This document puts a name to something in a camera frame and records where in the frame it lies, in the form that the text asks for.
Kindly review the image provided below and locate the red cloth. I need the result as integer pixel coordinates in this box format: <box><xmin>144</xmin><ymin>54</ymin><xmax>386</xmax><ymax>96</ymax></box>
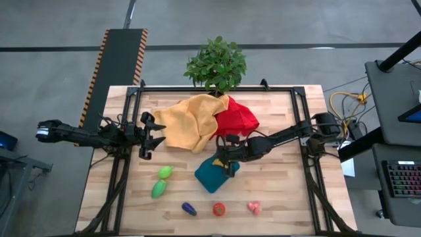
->
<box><xmin>210</xmin><ymin>95</ymin><xmax>260</xmax><ymax>141</ymax></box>

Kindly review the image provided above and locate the teal rectangular plate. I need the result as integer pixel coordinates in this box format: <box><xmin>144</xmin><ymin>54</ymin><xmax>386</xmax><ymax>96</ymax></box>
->
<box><xmin>193</xmin><ymin>151</ymin><xmax>241</xmax><ymax>194</ymax></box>

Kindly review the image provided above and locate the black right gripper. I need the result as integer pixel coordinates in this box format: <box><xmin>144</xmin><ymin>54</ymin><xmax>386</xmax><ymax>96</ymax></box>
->
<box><xmin>216</xmin><ymin>134</ymin><xmax>254</xmax><ymax>178</ymax></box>

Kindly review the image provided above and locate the yellow cable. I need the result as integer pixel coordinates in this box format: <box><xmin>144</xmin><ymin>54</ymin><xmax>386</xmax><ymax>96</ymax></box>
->
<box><xmin>329</xmin><ymin>91</ymin><xmax>368</xmax><ymax>138</ymax></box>

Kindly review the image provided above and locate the black metal rig frame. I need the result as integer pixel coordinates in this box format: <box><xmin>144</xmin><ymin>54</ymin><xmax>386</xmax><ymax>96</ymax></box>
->
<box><xmin>74</xmin><ymin>78</ymin><xmax>355</xmax><ymax>237</ymax></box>

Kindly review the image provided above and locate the purple toy eggplant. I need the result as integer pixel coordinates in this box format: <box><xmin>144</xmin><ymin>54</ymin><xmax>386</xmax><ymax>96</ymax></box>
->
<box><xmin>181</xmin><ymin>201</ymin><xmax>198</xmax><ymax>217</ymax></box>

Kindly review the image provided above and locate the round green toy produce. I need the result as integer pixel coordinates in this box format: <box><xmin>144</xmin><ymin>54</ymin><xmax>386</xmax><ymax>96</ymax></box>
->
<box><xmin>157</xmin><ymin>165</ymin><xmax>174</xmax><ymax>180</ymax></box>

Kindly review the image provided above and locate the grey desk with keyboard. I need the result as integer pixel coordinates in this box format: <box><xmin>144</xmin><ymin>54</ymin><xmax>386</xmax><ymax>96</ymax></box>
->
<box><xmin>371</xmin><ymin>143</ymin><xmax>421</xmax><ymax>228</ymax></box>

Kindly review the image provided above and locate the tablet with blue screen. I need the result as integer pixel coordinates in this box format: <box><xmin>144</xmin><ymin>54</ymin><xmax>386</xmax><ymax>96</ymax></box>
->
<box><xmin>397</xmin><ymin>104</ymin><xmax>421</xmax><ymax>124</ymax></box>

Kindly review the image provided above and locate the backlit black keyboard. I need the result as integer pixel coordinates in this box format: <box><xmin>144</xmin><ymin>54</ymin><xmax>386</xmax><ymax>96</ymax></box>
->
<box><xmin>381</xmin><ymin>160</ymin><xmax>421</xmax><ymax>198</ymax></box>

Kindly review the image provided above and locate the grey metal stand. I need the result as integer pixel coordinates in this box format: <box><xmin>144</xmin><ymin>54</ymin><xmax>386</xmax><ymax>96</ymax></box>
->
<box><xmin>0</xmin><ymin>147</ymin><xmax>53</xmax><ymax>237</ymax></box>

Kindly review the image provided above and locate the elongated green toy produce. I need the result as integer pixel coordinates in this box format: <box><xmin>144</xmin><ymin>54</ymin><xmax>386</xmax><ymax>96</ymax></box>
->
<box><xmin>151</xmin><ymin>179</ymin><xmax>168</xmax><ymax>199</ymax></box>

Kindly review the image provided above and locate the black ramp with hazard stripes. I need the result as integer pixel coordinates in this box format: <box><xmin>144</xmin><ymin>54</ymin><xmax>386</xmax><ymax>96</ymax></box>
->
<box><xmin>77</xmin><ymin>28</ymin><xmax>148</xmax><ymax>134</ymax></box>

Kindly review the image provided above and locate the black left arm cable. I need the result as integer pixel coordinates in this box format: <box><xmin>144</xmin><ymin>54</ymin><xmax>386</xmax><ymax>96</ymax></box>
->
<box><xmin>97</xmin><ymin>113</ymin><xmax>128</xmax><ymax>128</ymax></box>

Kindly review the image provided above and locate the yellow-orange cloth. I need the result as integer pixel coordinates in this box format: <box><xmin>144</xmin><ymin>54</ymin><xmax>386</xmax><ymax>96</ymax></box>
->
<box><xmin>153</xmin><ymin>93</ymin><xmax>230</xmax><ymax>155</ymax></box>

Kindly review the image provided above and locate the green potted plant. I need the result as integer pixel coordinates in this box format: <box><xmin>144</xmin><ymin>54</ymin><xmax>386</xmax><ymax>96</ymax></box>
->
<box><xmin>183</xmin><ymin>35</ymin><xmax>247</xmax><ymax>98</ymax></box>

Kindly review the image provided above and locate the grey desk top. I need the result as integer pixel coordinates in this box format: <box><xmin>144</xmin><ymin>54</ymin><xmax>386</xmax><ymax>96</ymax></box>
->
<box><xmin>364</xmin><ymin>60</ymin><xmax>421</xmax><ymax>147</ymax></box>

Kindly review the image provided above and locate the black pole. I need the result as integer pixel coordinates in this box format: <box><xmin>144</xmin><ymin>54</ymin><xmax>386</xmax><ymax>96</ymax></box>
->
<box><xmin>377</xmin><ymin>31</ymin><xmax>421</xmax><ymax>72</ymax></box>

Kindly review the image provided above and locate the black device with blue light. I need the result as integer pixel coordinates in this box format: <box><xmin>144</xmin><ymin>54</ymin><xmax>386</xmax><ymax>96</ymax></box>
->
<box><xmin>0</xmin><ymin>130</ymin><xmax>18</xmax><ymax>152</ymax></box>

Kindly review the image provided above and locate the white paper sheet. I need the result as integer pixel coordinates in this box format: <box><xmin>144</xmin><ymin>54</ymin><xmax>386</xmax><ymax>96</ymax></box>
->
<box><xmin>341</xmin><ymin>157</ymin><xmax>356</xmax><ymax>178</ymax></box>

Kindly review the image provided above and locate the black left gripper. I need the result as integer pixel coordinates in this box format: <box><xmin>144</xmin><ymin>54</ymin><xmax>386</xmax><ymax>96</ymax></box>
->
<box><xmin>124</xmin><ymin>111</ymin><xmax>166</xmax><ymax>161</ymax></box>

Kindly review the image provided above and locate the red toy tomato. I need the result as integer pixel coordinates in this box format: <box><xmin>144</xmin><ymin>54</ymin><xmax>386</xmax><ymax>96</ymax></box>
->
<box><xmin>212</xmin><ymin>202</ymin><xmax>227</xmax><ymax>218</ymax></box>

